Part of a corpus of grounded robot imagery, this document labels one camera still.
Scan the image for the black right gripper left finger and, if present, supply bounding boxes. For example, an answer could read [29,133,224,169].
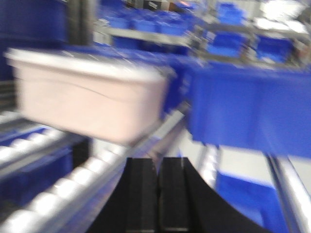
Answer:
[87,158,156,233]

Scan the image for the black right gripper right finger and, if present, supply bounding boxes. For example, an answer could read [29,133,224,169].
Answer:
[159,157,267,233]

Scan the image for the white plastic bin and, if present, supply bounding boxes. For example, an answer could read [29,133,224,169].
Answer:
[4,48,174,144]

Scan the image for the large blue bin on shelf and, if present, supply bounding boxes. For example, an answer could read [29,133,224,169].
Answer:
[188,63,311,157]

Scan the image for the white roller conveyor track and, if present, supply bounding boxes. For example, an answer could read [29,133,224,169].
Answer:
[0,145,128,233]

